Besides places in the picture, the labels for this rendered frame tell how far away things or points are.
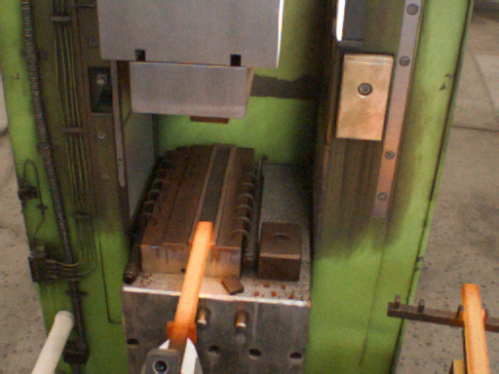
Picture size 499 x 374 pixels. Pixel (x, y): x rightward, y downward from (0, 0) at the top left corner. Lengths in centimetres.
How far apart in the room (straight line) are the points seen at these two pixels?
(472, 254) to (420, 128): 185
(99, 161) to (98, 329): 49
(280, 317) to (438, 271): 173
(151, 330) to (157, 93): 50
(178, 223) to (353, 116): 42
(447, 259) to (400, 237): 160
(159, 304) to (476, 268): 197
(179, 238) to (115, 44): 42
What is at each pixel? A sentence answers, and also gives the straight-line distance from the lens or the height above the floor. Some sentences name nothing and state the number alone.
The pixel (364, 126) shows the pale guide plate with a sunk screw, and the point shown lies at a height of 122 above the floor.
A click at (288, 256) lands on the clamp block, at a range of 126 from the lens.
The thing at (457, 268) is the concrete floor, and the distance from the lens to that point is 299.
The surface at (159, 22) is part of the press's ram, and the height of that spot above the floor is 143.
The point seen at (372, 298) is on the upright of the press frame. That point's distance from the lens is 152.
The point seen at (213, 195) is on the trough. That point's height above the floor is 99.
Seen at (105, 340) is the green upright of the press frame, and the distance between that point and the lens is 170.
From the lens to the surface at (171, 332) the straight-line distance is 105.
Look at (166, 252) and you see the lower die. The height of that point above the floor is 97.
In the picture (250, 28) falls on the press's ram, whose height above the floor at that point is 143.
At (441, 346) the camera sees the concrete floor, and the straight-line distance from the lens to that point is 258.
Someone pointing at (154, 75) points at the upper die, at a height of 134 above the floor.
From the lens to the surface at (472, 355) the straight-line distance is 115.
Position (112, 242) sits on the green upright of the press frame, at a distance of 148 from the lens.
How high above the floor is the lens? 175
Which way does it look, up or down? 31 degrees down
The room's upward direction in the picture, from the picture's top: 2 degrees clockwise
